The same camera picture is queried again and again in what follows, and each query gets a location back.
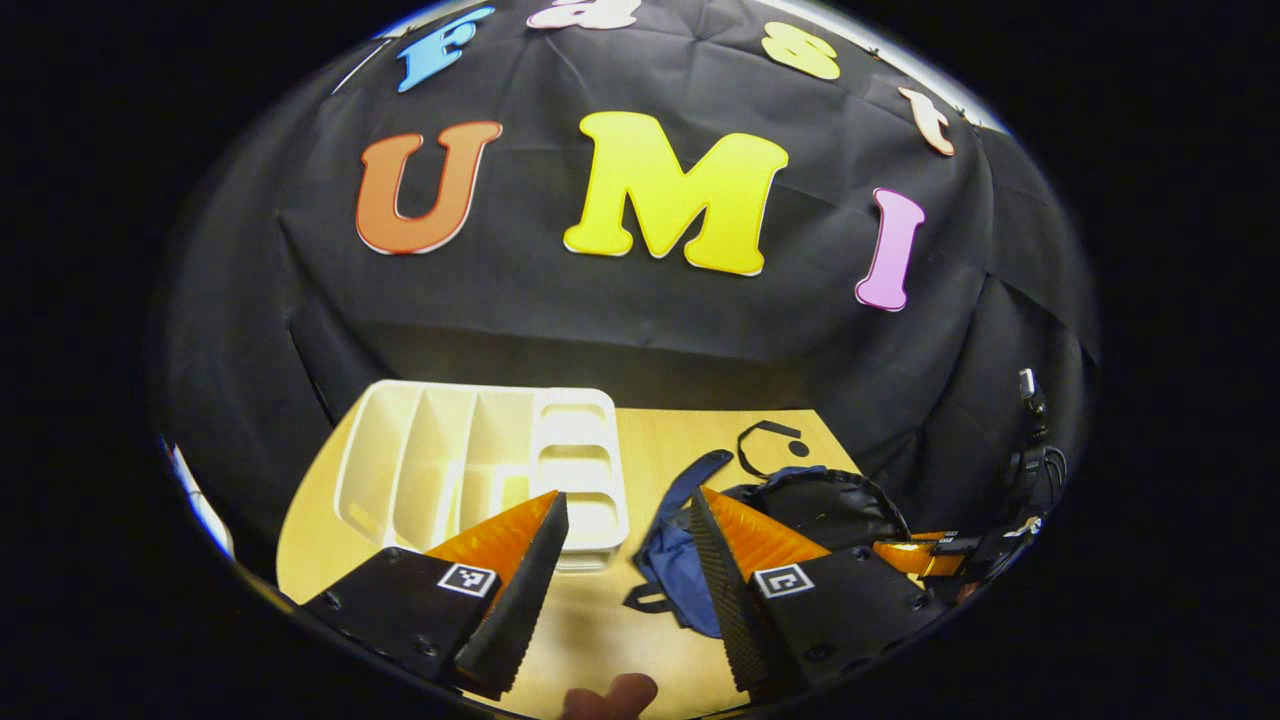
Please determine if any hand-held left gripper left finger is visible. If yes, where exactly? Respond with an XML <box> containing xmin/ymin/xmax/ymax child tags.
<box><xmin>300</xmin><ymin>490</ymin><xmax>571</xmax><ymax>701</ymax></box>

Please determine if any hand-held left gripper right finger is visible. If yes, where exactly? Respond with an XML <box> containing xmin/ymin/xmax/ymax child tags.
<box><xmin>688</xmin><ymin>487</ymin><xmax>951</xmax><ymax>701</ymax></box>

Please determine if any blue schoolbag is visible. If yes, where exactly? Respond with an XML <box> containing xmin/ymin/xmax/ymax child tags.
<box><xmin>622</xmin><ymin>420</ymin><xmax>913</xmax><ymax>641</ymax></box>

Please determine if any white plastic bookshelf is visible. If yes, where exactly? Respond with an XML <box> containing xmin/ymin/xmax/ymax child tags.
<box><xmin>333</xmin><ymin>380</ymin><xmax>631</xmax><ymax>573</ymax></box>

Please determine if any black backdrop cloth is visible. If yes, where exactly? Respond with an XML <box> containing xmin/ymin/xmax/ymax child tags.
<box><xmin>160</xmin><ymin>0</ymin><xmax>1101</xmax><ymax>601</ymax></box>

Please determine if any white rod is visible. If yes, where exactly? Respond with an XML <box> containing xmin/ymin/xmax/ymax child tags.
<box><xmin>333</xmin><ymin>38</ymin><xmax>387</xmax><ymax>96</ymax></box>

